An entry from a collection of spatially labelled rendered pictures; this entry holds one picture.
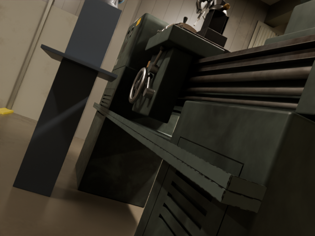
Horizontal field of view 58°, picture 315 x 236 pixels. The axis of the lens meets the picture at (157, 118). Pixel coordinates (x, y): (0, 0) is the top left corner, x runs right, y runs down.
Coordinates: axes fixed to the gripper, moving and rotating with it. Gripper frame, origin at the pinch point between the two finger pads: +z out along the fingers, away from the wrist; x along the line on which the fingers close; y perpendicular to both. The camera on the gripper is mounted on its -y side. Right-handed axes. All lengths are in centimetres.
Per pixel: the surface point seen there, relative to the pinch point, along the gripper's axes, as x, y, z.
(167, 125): 7, -31, 70
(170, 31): 50, 64, 51
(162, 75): 52, 56, 64
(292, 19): 86, 65, 38
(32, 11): -296, -48, 26
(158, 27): -18.6, 3.5, 19.8
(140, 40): -21.5, 7.4, 34.0
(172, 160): 87, 80, 87
